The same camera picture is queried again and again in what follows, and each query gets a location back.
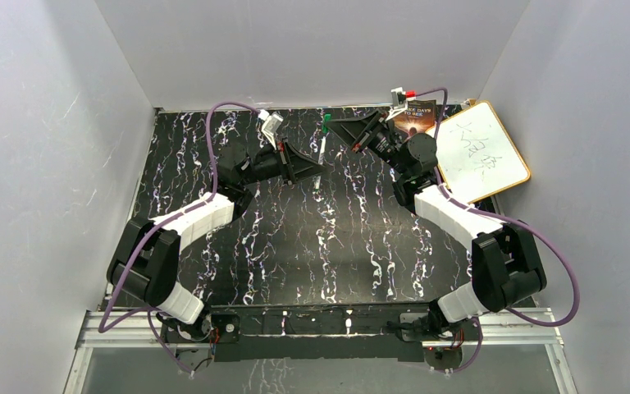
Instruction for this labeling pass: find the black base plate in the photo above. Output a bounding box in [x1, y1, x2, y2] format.
[158, 302, 482, 364]

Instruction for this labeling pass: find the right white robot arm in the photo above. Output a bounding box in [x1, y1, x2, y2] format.
[323, 110, 547, 340]

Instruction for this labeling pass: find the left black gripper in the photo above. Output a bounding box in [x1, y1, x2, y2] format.
[240, 138, 328, 188]

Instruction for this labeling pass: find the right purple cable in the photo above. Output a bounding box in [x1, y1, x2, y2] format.
[407, 88, 582, 374]

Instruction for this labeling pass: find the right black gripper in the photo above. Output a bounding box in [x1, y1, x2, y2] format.
[326, 108, 411, 177]

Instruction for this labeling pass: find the dark book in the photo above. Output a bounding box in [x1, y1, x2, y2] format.
[393, 100, 437, 137]

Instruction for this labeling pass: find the purple cable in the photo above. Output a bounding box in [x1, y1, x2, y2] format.
[407, 88, 582, 374]
[97, 101, 264, 376]

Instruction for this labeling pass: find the whiteboard with wooden frame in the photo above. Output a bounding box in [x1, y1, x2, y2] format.
[436, 101, 531, 203]

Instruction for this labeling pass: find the white marker pen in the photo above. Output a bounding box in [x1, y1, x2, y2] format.
[313, 135, 326, 190]

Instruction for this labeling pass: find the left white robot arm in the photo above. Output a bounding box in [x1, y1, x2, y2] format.
[107, 140, 326, 341]

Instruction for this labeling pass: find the green pen cap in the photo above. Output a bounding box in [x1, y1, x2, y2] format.
[322, 113, 331, 134]

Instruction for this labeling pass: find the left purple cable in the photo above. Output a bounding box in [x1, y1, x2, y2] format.
[97, 101, 264, 376]

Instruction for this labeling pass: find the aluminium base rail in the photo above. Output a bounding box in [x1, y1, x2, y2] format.
[65, 304, 576, 393]

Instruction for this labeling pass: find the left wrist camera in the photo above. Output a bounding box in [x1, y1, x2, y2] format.
[258, 110, 283, 151]

